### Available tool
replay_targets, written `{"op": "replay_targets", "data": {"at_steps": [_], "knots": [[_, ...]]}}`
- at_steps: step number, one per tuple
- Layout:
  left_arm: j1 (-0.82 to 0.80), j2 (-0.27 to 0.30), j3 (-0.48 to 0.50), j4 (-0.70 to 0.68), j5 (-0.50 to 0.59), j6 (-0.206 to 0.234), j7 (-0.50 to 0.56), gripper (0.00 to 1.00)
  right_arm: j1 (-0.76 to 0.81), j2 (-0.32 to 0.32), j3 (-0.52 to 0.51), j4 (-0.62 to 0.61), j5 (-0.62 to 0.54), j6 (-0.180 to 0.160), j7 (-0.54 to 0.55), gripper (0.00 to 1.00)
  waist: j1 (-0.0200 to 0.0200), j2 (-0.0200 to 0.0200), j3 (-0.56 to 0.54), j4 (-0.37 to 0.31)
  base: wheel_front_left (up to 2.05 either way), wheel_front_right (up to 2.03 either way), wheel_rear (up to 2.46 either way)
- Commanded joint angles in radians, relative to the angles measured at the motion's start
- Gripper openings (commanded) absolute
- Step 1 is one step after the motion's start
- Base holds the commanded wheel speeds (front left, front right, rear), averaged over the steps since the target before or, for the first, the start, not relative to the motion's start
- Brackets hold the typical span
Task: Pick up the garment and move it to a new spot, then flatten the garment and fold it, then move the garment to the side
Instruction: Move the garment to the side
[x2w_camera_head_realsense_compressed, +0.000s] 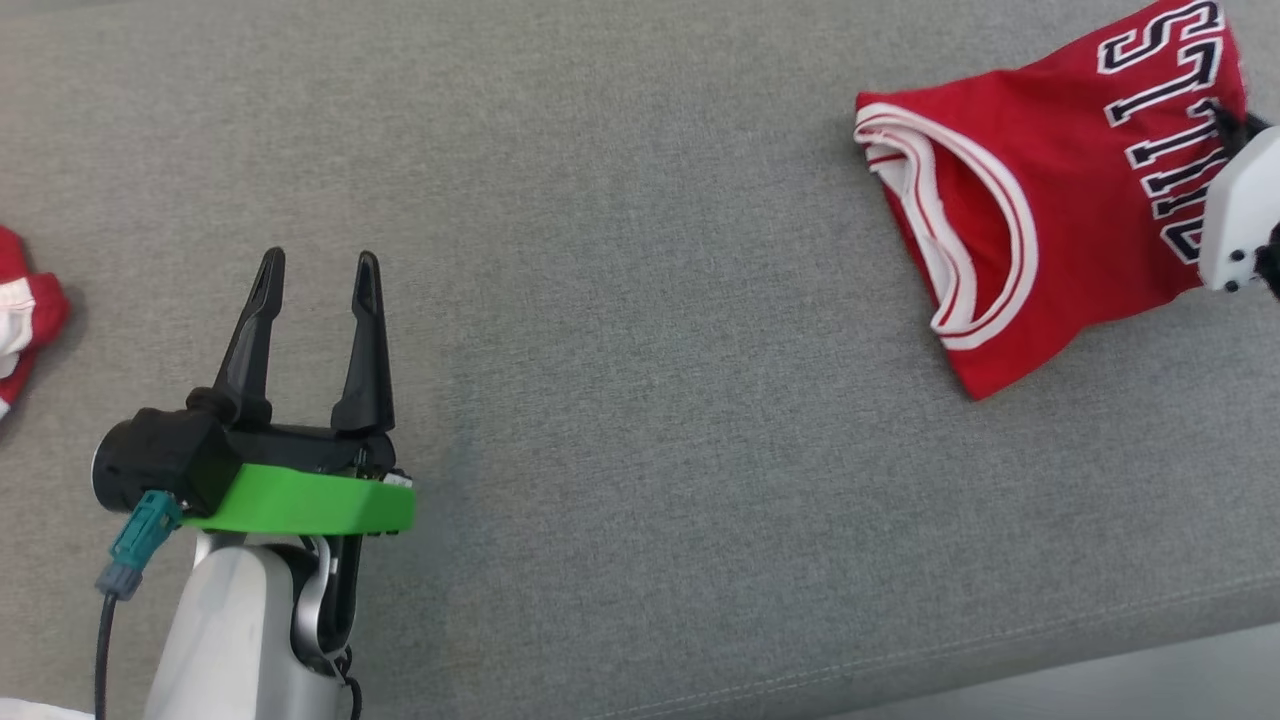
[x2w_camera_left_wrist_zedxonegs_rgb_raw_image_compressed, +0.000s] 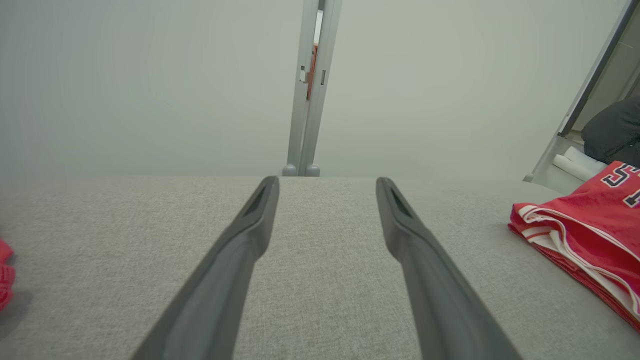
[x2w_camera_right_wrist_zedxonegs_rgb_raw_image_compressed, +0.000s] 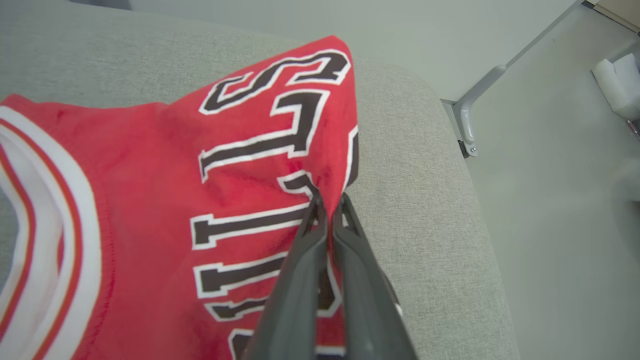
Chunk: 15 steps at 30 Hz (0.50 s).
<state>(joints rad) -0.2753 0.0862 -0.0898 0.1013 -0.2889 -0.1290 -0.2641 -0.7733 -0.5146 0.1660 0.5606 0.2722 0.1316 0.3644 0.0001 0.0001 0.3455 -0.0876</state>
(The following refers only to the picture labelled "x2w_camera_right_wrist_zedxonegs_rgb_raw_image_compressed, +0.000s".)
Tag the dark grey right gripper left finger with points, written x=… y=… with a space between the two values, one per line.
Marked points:
x=295 y=300

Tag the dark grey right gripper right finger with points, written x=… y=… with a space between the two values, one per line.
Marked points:
x=367 y=310

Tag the red basketball jersey black lettering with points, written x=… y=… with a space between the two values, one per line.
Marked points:
x=145 y=190

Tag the grey fabric sofa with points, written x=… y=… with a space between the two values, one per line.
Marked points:
x=425 y=210

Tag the white foam block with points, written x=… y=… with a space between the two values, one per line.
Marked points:
x=617 y=85

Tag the grey metal bracket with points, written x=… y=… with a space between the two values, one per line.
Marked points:
x=467 y=110

